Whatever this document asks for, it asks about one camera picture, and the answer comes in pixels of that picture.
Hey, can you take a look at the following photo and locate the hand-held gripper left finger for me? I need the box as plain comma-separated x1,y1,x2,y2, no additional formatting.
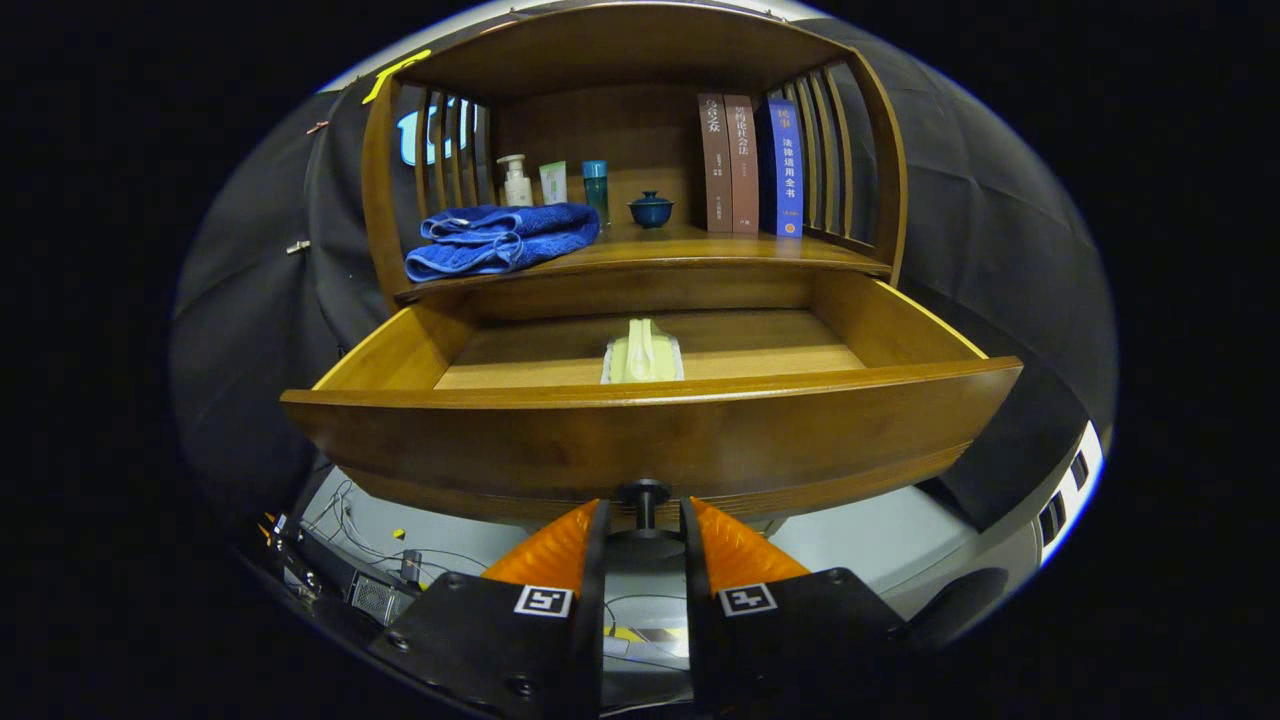
370,498,611,720

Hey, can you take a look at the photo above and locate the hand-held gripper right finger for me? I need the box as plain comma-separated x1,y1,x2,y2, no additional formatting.
680,497,911,716

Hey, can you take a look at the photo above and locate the wooden drawer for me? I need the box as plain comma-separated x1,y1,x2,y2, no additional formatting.
280,265,1024,561

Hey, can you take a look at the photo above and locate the green scrubbing brush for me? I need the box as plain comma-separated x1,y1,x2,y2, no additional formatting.
600,318,686,385

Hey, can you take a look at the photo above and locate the wooden countertop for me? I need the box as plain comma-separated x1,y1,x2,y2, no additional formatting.
395,222,891,301

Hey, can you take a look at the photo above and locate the wooden cabinet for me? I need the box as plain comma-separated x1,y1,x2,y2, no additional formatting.
360,0,909,311

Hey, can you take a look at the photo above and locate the black electronic box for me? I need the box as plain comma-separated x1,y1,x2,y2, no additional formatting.
270,515,416,628

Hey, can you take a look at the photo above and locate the blue folded towel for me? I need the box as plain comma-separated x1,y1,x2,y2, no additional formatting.
405,203,601,283

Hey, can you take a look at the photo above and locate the black backdrop cloth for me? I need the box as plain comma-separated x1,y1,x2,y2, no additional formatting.
168,20,1118,531

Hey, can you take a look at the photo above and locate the white pump bottle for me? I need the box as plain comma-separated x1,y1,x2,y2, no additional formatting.
497,154,534,208

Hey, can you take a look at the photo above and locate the teal bottle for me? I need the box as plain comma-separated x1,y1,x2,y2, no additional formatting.
583,160,611,226

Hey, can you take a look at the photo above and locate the blue book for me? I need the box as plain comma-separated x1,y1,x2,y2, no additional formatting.
757,97,805,238

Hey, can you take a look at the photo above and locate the reddish brown book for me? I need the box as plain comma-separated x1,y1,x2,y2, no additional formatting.
723,94,761,235

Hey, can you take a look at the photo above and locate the dark brown book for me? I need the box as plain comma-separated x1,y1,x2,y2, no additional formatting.
698,93,734,234

